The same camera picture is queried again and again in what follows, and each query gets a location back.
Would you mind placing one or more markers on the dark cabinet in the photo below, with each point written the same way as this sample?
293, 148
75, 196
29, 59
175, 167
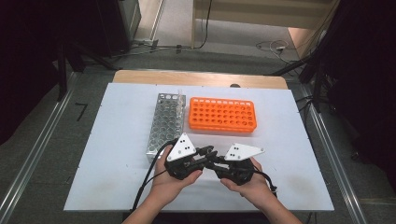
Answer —
124, 25

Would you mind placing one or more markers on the light wooden furniture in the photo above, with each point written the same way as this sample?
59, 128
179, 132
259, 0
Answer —
264, 12

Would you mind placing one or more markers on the white board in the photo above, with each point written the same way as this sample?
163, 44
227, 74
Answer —
109, 174

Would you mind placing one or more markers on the person's left hand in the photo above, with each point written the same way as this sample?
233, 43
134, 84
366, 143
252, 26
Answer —
169, 186

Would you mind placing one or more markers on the person's right hand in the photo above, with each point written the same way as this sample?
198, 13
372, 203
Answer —
252, 189

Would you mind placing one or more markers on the metal test tube rack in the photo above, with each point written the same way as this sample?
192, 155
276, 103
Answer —
166, 124

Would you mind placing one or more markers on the wooden table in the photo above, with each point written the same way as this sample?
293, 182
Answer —
186, 77

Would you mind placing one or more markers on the orange test tube rack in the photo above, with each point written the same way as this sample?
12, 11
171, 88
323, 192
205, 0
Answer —
222, 115

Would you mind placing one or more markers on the black metal stand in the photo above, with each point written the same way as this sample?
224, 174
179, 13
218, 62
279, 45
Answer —
316, 81
62, 71

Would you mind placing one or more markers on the aluminium floor rail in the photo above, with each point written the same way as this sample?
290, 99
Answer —
37, 149
336, 161

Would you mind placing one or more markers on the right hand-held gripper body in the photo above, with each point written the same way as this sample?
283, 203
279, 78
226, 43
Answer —
239, 152

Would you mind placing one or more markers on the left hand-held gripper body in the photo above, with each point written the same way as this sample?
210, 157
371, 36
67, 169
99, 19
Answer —
182, 147

